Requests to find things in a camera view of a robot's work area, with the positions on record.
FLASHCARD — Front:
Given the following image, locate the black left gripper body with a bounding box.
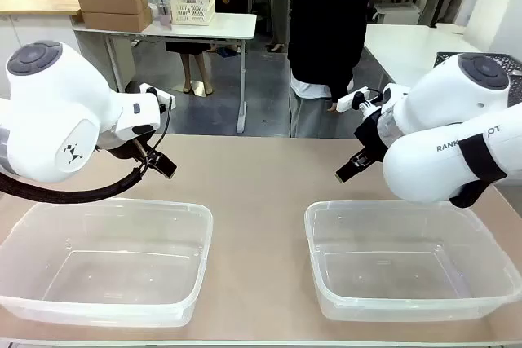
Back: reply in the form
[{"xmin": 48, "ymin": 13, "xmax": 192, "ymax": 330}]
[{"xmin": 106, "ymin": 132, "xmax": 161, "ymax": 166}]

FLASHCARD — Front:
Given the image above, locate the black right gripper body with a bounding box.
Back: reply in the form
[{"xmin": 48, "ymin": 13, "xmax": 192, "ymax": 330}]
[{"xmin": 352, "ymin": 108, "xmax": 393, "ymax": 161}]

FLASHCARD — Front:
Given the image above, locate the clear plastic bin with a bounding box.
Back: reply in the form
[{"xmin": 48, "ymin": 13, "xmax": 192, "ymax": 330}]
[
  {"xmin": 303, "ymin": 200, "xmax": 516, "ymax": 323},
  {"xmin": 0, "ymin": 197, "xmax": 215, "ymax": 328}
]

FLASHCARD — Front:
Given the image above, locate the white plastic basket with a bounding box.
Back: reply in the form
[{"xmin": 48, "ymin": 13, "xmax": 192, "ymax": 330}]
[{"xmin": 167, "ymin": 0, "xmax": 217, "ymax": 26}]

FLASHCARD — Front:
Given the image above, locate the white work table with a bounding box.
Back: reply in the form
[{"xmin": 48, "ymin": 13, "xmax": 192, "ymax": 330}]
[{"xmin": 361, "ymin": 23, "xmax": 487, "ymax": 89}]

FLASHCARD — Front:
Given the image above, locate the person in black coat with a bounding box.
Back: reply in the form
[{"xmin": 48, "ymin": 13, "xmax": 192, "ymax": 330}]
[{"xmin": 286, "ymin": 0, "xmax": 383, "ymax": 139}]

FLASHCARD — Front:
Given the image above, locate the cardboard box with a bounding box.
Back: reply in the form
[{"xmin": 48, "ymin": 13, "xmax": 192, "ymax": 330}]
[
  {"xmin": 76, "ymin": 0, "xmax": 150, "ymax": 15},
  {"xmin": 81, "ymin": 7, "xmax": 153, "ymax": 33}
]

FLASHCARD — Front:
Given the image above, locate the cup with straw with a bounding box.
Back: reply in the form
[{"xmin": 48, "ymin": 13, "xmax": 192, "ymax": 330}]
[{"xmin": 156, "ymin": 0, "xmax": 175, "ymax": 32}]

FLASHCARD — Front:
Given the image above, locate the white folding table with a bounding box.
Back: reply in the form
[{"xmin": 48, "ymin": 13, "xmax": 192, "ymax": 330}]
[{"xmin": 73, "ymin": 12, "xmax": 259, "ymax": 135}]

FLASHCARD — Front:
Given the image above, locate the person in grey trousers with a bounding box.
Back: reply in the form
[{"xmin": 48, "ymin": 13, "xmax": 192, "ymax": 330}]
[{"xmin": 263, "ymin": 0, "xmax": 291, "ymax": 55}]

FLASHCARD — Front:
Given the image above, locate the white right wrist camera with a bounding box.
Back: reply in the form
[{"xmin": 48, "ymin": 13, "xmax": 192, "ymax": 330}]
[{"xmin": 336, "ymin": 85, "xmax": 387, "ymax": 114}]

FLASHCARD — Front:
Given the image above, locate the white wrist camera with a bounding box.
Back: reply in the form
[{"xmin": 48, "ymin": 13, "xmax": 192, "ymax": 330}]
[
  {"xmin": 139, "ymin": 83, "xmax": 177, "ymax": 111},
  {"xmin": 336, "ymin": 85, "xmax": 387, "ymax": 114}
]

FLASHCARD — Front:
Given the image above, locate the thin black cable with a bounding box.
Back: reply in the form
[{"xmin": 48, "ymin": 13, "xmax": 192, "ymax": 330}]
[{"xmin": 140, "ymin": 94, "xmax": 173, "ymax": 161}]

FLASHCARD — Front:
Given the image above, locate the black braided cable sleeve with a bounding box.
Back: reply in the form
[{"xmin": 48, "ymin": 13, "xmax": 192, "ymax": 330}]
[{"xmin": 0, "ymin": 163, "xmax": 148, "ymax": 205}]

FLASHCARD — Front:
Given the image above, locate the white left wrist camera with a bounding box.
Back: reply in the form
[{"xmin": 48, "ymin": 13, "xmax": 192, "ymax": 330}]
[{"xmin": 139, "ymin": 83, "xmax": 177, "ymax": 111}]

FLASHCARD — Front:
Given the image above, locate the black strap on arm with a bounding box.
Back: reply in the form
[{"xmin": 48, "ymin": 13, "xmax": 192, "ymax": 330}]
[{"xmin": 448, "ymin": 133, "xmax": 509, "ymax": 209}]

